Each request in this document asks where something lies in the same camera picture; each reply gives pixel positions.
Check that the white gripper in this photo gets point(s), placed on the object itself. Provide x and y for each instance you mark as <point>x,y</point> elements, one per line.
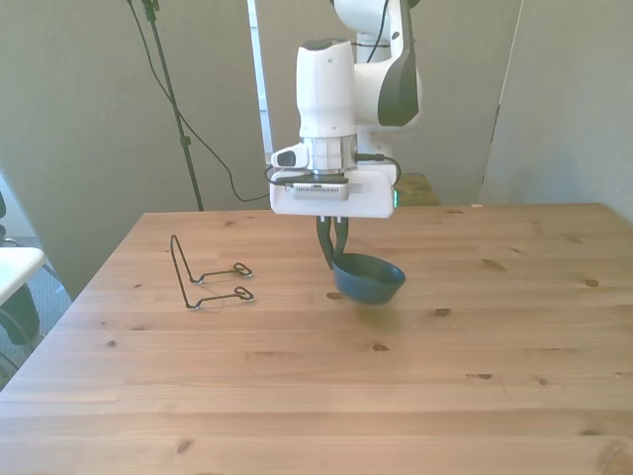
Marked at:
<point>371,198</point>

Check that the dark blue bowl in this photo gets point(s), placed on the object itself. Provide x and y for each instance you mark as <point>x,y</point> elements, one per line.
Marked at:
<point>368,284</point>

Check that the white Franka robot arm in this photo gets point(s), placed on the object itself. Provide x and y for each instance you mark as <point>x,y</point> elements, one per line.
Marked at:
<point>326,89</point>

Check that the small wooden side table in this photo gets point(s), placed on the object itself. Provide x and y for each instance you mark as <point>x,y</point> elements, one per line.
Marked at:
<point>419,190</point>

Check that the white partition strip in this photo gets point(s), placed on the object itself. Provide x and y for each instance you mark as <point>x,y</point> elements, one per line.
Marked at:
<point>259,74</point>

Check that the white chair seat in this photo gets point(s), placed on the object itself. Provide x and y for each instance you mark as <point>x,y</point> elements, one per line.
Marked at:
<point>15,269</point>

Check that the black chair base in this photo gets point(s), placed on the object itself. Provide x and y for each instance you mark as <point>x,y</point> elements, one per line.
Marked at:
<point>20,314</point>

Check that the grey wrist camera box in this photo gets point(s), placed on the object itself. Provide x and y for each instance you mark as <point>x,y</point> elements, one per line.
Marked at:
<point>320,191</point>

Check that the black camera stand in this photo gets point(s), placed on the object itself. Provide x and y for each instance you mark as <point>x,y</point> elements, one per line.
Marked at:
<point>170,94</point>

